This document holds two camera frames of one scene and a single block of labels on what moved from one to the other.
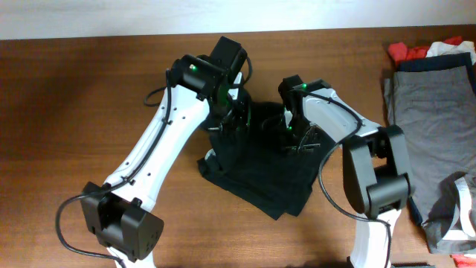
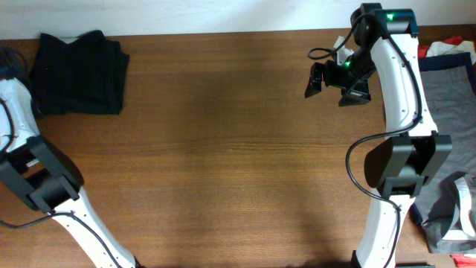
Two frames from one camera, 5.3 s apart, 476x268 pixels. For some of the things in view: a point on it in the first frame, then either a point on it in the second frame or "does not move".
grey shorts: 435,107 does not move
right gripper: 289,143 to 360,93
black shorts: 267,168 to 85,76
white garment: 442,48 does not move
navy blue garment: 437,62 does not move
